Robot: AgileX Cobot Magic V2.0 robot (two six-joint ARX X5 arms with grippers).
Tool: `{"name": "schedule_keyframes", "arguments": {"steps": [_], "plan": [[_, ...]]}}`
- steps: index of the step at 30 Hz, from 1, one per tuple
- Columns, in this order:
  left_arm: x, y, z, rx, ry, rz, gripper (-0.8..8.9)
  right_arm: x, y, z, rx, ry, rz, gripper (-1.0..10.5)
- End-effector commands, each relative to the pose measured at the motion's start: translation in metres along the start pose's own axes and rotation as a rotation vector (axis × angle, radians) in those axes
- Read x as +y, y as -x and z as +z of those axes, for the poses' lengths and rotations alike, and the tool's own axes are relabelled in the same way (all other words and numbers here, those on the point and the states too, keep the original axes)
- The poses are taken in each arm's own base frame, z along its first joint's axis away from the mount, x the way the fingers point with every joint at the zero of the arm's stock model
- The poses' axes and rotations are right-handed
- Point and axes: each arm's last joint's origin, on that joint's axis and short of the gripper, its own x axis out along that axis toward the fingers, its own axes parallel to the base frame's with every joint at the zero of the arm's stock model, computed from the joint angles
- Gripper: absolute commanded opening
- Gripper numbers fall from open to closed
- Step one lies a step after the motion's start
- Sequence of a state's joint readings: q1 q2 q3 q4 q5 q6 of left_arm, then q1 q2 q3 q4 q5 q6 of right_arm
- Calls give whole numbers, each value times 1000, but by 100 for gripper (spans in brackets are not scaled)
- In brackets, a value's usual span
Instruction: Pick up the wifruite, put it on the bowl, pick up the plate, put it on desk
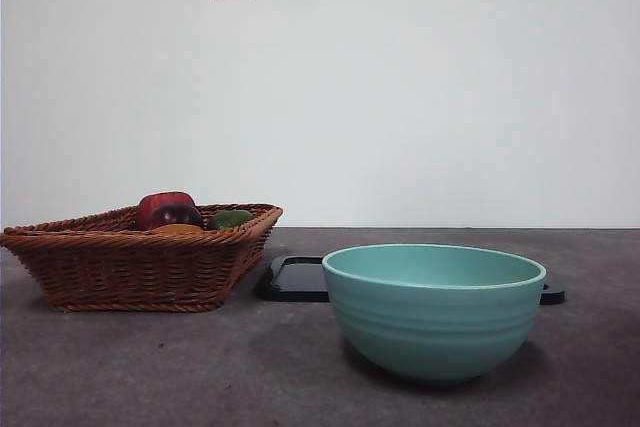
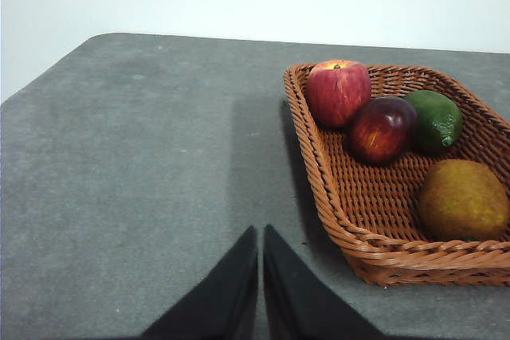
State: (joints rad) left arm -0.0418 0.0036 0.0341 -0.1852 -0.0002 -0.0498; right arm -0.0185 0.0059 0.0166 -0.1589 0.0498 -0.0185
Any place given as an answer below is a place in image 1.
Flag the teal ceramic bowl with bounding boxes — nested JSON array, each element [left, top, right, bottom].
[[321, 243, 548, 387]]

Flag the dark purple round fruit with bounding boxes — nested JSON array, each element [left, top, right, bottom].
[[151, 202, 205, 229]]

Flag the green avocado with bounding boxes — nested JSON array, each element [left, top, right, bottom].
[[206, 209, 255, 232]]

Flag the yellow-brown kiwi fruit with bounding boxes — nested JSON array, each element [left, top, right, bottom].
[[152, 223, 205, 235]]

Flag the dark rectangular tray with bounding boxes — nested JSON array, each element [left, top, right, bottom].
[[254, 255, 568, 306]]

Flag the brown wicker basket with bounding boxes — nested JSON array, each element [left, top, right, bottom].
[[0, 202, 284, 313]]

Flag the red apple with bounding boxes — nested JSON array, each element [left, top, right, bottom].
[[137, 191, 197, 231]]

